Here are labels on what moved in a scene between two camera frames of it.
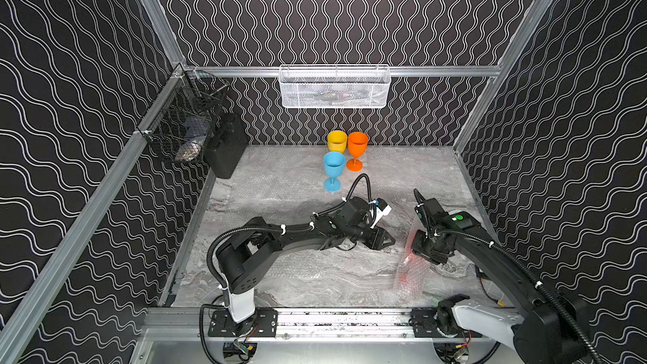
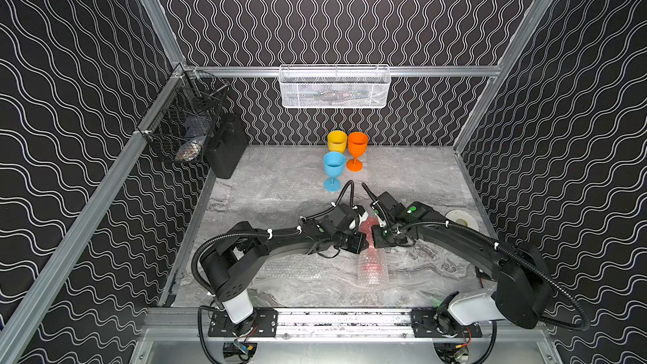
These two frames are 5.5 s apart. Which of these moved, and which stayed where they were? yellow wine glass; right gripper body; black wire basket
Moved: right gripper body
Stayed: yellow wine glass; black wire basket
